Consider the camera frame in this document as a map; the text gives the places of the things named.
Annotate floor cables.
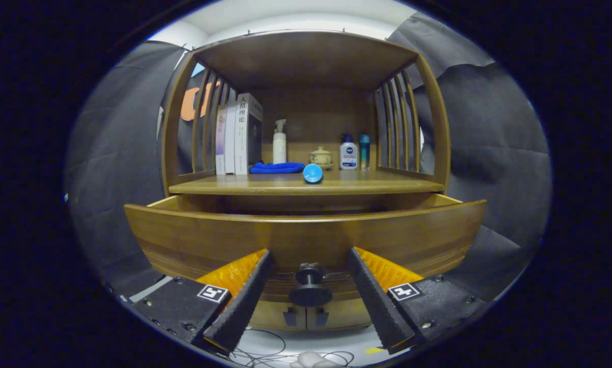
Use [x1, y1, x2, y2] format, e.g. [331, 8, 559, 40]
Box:
[229, 327, 355, 367]

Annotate lilac book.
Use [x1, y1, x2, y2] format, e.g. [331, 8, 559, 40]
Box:
[215, 105, 228, 175]

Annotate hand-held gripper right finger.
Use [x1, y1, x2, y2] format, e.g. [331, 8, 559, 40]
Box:
[348, 247, 485, 355]

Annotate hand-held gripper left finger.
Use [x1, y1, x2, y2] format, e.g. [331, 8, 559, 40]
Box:
[132, 249, 275, 355]

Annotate wooden cabinet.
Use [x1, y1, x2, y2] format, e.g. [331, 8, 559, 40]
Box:
[160, 31, 452, 330]

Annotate white book with dark cover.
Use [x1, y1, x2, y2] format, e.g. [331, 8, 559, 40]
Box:
[234, 93, 264, 176]

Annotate blue cloth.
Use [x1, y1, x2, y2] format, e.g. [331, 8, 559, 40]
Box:
[249, 162, 306, 174]

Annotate lidded ceramic tea bowl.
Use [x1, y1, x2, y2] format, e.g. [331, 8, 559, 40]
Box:
[308, 146, 334, 170]

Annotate wooden cabinet door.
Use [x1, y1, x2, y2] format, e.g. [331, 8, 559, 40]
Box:
[306, 299, 373, 330]
[250, 299, 307, 330]

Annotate wooden drawer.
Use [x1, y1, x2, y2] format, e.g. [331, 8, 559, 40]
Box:
[124, 193, 488, 308]

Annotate white pump bottle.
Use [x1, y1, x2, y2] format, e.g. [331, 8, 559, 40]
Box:
[273, 119, 287, 165]

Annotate black drawer knob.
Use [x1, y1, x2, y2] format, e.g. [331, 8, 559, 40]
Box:
[288, 263, 333, 308]

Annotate white lotion bottle blue cap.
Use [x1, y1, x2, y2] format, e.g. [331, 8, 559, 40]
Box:
[339, 133, 358, 170]

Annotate wooden countertop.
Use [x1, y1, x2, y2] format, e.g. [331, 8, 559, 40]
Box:
[169, 169, 445, 196]

